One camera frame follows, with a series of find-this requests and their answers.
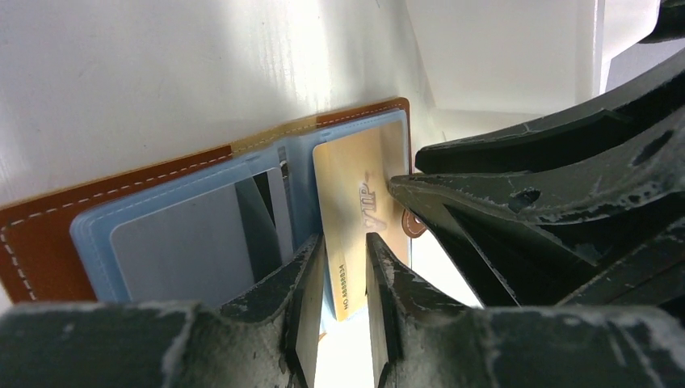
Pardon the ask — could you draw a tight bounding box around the gold credit card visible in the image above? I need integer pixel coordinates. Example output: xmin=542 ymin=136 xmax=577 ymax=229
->
xmin=313 ymin=119 xmax=411 ymax=322

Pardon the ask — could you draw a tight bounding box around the clear acrylic card box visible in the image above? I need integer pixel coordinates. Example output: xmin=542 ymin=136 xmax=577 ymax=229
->
xmin=407 ymin=1 xmax=660 ymax=141

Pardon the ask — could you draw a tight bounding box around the brown leather card holder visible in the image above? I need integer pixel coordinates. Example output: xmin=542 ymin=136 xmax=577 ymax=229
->
xmin=1 ymin=98 xmax=415 ymax=320

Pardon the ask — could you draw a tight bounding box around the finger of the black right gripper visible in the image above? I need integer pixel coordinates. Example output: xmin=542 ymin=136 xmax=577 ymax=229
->
xmin=390 ymin=108 xmax=684 ymax=306
xmin=415 ymin=51 xmax=684 ymax=174

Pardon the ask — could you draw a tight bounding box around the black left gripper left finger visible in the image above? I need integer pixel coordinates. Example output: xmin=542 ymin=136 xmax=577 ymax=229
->
xmin=1 ymin=234 xmax=326 ymax=387

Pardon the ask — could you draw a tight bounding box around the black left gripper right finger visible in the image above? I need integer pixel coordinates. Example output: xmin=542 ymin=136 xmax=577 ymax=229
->
xmin=366 ymin=233 xmax=684 ymax=387

